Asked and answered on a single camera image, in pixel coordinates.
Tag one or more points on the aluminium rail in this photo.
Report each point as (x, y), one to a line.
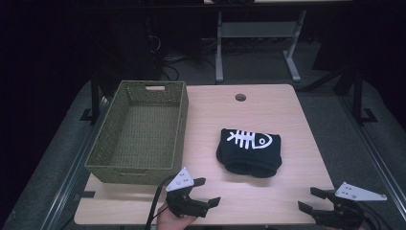
(75, 169)
(376, 153)

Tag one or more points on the grey metal-frame desk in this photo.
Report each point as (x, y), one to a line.
(255, 30)

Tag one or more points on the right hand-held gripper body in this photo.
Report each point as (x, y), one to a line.
(348, 207)

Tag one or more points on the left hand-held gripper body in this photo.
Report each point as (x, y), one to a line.
(183, 199)

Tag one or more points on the person's left hand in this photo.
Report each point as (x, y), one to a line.
(172, 221)

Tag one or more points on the green woven basket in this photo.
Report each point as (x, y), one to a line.
(145, 134)

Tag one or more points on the black metal stand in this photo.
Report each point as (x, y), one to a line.
(359, 96)
(94, 96)

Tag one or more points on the black fishbone-print garment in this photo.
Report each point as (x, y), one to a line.
(249, 158)

